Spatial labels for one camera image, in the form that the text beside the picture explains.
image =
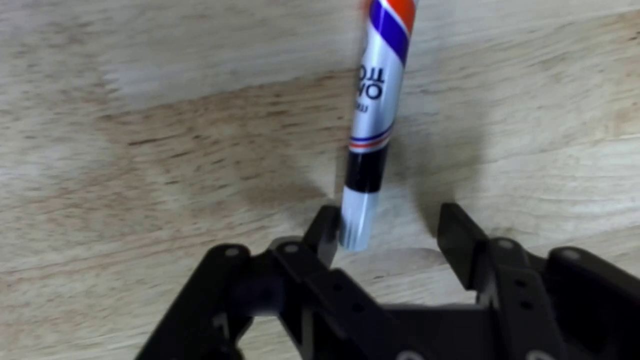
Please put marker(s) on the black silver marker pen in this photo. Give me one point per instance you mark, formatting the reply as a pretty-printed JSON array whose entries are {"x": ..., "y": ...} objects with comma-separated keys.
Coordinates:
[{"x": 376, "y": 101}]

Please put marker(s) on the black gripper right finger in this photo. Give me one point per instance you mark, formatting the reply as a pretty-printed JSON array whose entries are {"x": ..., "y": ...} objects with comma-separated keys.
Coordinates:
[{"x": 552, "y": 307}]

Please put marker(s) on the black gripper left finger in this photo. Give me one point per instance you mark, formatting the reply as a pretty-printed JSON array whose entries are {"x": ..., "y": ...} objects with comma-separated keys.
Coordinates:
[{"x": 293, "y": 301}]

